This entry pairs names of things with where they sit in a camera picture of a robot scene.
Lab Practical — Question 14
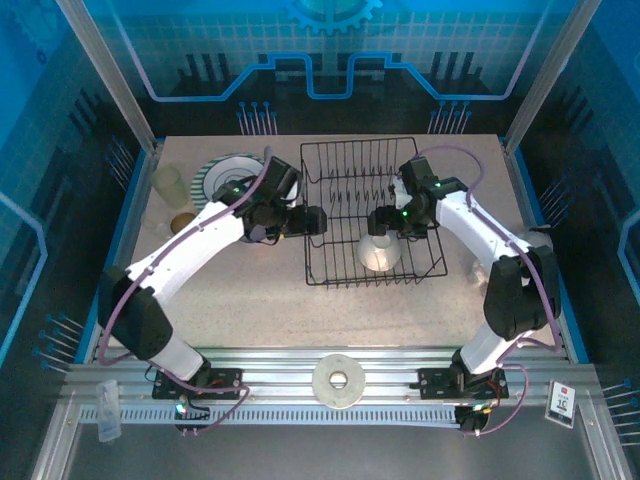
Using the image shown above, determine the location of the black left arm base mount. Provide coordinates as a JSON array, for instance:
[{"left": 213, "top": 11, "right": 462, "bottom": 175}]
[{"left": 152, "top": 367, "right": 245, "bottom": 401}]

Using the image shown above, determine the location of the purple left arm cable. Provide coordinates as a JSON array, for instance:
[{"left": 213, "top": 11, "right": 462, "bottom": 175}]
[{"left": 97, "top": 145, "right": 275, "bottom": 437}]

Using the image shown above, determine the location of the small clear glass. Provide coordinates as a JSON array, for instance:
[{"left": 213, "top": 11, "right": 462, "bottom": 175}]
[{"left": 141, "top": 209, "right": 174, "bottom": 239}]

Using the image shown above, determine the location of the small brown cup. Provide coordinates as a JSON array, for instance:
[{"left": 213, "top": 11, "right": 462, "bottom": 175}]
[{"left": 169, "top": 212, "right": 198, "bottom": 235}]

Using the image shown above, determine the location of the white label card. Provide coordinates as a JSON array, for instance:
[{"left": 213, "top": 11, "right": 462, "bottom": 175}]
[{"left": 544, "top": 380, "right": 577, "bottom": 427}]

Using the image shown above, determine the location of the white ceramic bowl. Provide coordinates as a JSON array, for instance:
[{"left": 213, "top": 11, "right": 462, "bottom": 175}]
[{"left": 357, "top": 233, "right": 401, "bottom": 273}]

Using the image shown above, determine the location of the aluminium frame post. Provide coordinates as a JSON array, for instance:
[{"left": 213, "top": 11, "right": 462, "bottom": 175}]
[
  {"left": 53, "top": 0, "right": 166, "bottom": 154},
  {"left": 502, "top": 0, "right": 604, "bottom": 151}
]

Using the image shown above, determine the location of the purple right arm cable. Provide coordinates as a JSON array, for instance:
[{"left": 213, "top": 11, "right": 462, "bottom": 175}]
[{"left": 419, "top": 144, "right": 564, "bottom": 437}]

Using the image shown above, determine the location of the clear plastic tube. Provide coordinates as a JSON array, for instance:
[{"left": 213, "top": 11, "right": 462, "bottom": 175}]
[{"left": 97, "top": 379, "right": 123, "bottom": 444}]

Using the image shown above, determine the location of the frosted pale tumbler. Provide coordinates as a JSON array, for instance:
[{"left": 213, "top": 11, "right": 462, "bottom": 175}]
[{"left": 152, "top": 165, "right": 187, "bottom": 209}]

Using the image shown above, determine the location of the green white striped plate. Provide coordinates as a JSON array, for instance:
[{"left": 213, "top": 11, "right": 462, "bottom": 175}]
[{"left": 189, "top": 154, "right": 266, "bottom": 210}]

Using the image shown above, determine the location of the black wire dish rack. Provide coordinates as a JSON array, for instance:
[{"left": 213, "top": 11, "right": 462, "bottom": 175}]
[{"left": 298, "top": 137, "right": 449, "bottom": 288}]

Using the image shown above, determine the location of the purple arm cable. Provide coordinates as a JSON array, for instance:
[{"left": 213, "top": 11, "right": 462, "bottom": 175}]
[
  {"left": 419, "top": 144, "right": 564, "bottom": 437},
  {"left": 97, "top": 145, "right": 275, "bottom": 437}
]

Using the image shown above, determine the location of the grey slotted cable duct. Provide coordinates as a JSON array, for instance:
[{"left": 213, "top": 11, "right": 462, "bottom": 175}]
[{"left": 79, "top": 402, "right": 469, "bottom": 430}]

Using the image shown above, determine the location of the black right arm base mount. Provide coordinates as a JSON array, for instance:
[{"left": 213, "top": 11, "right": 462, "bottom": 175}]
[{"left": 417, "top": 367, "right": 509, "bottom": 401}]

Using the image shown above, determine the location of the white crumpled towel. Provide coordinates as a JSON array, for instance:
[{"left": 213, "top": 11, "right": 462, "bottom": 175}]
[{"left": 467, "top": 227, "right": 554, "bottom": 286}]

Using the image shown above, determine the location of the grey round disc with hole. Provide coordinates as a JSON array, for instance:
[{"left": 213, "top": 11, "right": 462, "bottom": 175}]
[{"left": 311, "top": 353, "right": 367, "bottom": 410}]

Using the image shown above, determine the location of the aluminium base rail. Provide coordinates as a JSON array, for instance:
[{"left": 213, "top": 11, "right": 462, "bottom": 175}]
[{"left": 64, "top": 344, "right": 601, "bottom": 407}]

